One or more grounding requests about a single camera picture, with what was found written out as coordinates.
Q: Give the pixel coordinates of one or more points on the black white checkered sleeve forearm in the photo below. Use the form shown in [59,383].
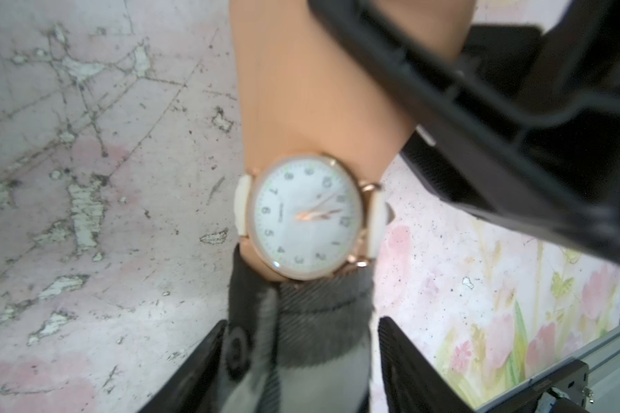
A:
[296,346]

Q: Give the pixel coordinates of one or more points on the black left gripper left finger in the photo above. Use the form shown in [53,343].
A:
[192,387]

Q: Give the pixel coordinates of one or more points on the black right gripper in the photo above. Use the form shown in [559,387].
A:
[523,131]

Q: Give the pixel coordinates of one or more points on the mannequin hand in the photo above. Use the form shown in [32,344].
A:
[300,93]

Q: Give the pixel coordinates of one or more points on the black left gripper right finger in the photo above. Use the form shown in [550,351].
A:
[410,382]

